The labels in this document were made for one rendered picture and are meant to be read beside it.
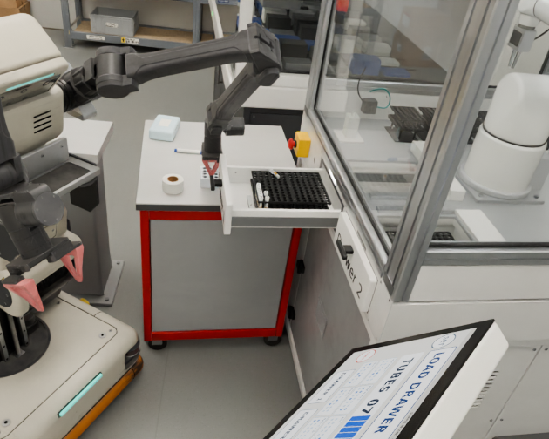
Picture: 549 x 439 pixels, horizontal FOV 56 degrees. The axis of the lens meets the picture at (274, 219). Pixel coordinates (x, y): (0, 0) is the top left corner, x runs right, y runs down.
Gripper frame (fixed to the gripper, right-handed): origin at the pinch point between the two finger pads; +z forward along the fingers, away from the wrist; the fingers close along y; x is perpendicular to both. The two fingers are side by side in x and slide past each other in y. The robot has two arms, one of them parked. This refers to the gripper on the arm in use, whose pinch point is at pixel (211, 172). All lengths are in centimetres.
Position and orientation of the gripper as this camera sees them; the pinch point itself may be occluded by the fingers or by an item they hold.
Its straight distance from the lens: 179.4
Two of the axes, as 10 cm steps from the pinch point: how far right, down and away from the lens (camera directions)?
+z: -1.1, 8.0, 5.9
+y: -1.4, -6.0, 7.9
